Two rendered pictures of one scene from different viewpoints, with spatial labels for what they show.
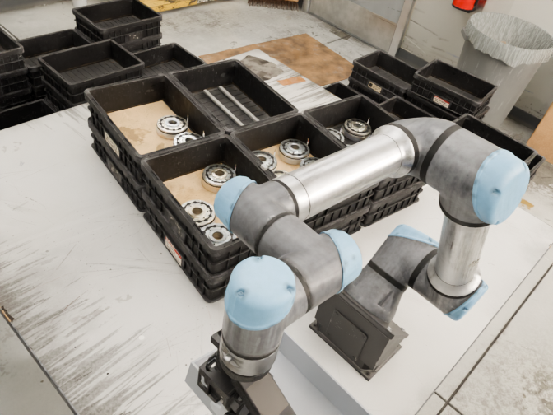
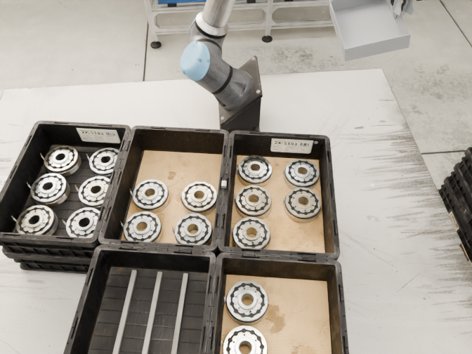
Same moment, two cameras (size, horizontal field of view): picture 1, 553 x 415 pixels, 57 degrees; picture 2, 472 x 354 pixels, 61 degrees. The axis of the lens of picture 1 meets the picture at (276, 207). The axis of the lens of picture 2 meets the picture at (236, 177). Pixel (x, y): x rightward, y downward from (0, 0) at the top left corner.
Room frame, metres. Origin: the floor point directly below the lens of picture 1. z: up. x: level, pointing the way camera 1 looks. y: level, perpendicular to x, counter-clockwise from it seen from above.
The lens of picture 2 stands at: (1.54, 0.54, 1.82)
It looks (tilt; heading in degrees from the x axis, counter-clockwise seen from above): 54 degrees down; 229
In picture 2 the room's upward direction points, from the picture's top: straight up
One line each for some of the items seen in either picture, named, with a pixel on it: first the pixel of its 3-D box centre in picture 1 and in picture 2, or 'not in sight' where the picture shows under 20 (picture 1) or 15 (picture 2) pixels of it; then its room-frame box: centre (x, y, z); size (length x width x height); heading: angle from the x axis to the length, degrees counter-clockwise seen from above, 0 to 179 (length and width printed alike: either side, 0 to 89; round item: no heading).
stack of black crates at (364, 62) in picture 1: (383, 92); not in sight; (2.94, -0.52, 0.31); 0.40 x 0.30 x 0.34; 54
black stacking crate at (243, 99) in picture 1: (230, 106); (144, 339); (1.55, 0.23, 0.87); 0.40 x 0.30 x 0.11; 45
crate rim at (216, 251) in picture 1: (220, 188); (278, 189); (1.05, 0.16, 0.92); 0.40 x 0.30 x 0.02; 45
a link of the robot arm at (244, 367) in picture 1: (248, 344); not in sight; (0.35, 0.00, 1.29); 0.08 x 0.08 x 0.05
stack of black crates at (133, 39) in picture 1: (120, 49); not in sight; (2.69, 1.09, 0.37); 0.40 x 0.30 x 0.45; 144
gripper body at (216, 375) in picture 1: (239, 371); not in sight; (0.36, 0.00, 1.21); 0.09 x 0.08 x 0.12; 55
